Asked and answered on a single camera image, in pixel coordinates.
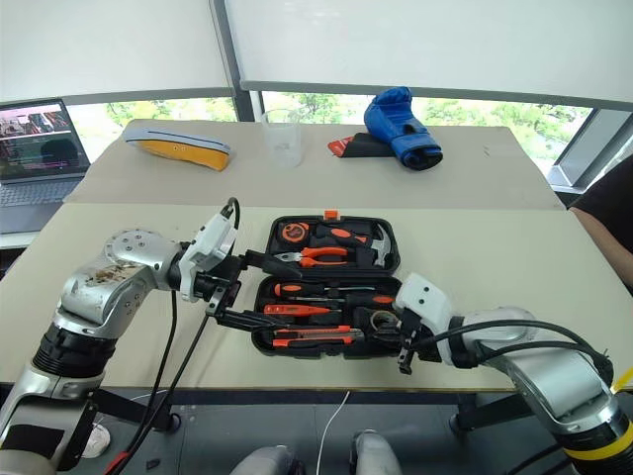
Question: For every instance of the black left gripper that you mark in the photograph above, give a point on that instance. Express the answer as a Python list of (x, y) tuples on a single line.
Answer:
[(222, 287)]

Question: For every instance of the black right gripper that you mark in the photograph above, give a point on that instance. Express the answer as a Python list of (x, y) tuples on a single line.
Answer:
[(413, 341)]

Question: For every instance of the black electrical tape roll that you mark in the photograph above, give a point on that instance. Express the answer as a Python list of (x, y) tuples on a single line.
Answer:
[(372, 330)]

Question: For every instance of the orange test pen screwdriver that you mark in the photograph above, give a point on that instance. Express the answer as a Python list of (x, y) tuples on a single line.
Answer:
[(292, 310)]

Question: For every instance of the black orange utility knife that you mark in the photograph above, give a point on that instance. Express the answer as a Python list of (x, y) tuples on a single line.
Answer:
[(316, 336)]

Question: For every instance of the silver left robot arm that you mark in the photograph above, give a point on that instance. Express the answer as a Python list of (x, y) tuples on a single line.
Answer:
[(118, 277)]

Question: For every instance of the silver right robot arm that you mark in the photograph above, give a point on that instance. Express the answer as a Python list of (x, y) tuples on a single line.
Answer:
[(544, 356)]

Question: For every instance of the black plastic tool case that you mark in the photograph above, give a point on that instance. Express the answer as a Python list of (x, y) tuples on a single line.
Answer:
[(386, 277)]

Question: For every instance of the orange black tape measure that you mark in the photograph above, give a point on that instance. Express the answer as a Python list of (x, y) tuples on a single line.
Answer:
[(294, 232)]

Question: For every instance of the silver rounded robot leg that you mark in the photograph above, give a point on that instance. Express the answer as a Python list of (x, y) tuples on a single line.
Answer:
[(267, 462), (376, 455)]

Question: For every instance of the black table leg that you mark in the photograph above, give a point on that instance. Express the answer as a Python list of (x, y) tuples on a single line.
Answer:
[(494, 413), (133, 408)]

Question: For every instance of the clear plastic measuring cup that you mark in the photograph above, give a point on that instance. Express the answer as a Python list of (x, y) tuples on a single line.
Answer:
[(282, 143)]

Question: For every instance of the grey yellow zip case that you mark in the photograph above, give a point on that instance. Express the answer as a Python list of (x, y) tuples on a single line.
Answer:
[(193, 153)]

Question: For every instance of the black and red cloth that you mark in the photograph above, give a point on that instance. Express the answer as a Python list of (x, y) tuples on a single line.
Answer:
[(361, 147)]

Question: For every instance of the blue boxing glove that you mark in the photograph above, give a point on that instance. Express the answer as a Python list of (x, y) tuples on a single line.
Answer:
[(393, 123)]

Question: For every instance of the white sneaker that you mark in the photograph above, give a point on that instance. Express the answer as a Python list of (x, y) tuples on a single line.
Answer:
[(96, 443)]

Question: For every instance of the person in black shirt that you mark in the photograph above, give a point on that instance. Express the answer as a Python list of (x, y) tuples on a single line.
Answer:
[(608, 208)]

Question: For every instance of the grey window side panel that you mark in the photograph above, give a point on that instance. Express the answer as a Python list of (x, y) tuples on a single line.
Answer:
[(583, 151)]

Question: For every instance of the open laptop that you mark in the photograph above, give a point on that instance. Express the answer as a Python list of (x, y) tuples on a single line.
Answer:
[(34, 148)]

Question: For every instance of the white roller blind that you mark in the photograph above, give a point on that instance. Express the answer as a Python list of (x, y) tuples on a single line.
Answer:
[(425, 44), (109, 44)]

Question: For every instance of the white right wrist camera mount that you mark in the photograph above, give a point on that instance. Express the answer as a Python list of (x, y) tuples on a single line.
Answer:
[(420, 294)]

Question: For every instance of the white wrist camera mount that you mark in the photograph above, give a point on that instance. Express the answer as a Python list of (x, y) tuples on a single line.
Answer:
[(420, 294), (212, 242)]

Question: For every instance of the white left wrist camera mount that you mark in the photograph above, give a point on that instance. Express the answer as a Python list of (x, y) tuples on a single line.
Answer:
[(212, 242)]

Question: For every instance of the dark window frame post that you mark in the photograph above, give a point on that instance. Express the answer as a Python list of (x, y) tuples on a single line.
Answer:
[(232, 64)]

